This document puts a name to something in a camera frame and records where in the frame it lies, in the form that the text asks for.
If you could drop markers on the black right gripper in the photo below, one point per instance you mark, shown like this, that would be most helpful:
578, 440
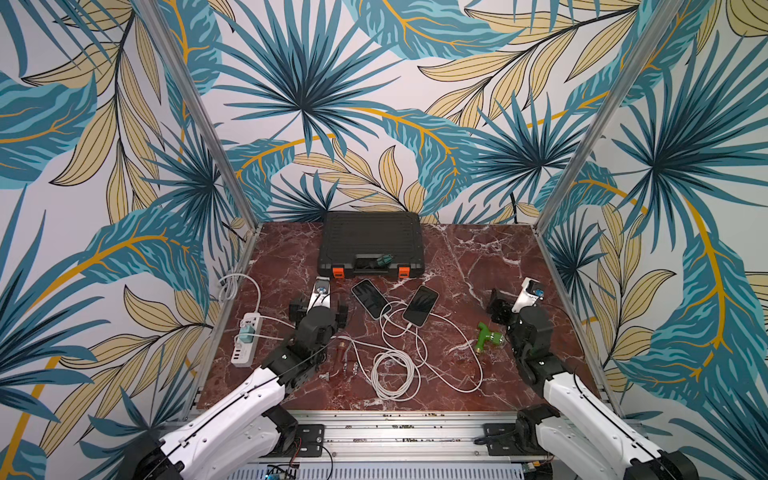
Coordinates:
500, 307

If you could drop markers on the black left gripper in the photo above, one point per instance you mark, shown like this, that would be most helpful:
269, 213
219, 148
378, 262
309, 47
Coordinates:
297, 311

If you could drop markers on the smartphone with pink case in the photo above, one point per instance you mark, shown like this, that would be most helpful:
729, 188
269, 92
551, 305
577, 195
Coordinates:
372, 300

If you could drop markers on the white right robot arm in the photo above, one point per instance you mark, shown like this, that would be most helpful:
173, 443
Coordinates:
572, 424

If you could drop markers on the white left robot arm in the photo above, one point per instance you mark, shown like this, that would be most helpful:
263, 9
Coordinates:
250, 422

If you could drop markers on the white power strip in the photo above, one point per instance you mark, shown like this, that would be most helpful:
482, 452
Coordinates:
246, 340

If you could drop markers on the black plastic tool case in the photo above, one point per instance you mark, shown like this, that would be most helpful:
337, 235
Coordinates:
351, 241

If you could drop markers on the teal-handled screwdriver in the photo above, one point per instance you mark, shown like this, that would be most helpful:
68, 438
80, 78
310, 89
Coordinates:
383, 261

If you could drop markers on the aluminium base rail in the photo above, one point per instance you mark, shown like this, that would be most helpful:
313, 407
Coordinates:
421, 442

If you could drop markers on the aluminium frame post left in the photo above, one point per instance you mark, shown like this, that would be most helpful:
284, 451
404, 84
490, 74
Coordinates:
160, 33

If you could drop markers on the aluminium frame post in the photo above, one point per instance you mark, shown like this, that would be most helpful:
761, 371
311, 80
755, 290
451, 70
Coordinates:
647, 43
160, 33

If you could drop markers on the aluminium frame post right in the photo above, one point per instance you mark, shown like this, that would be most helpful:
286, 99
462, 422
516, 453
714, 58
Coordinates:
647, 43

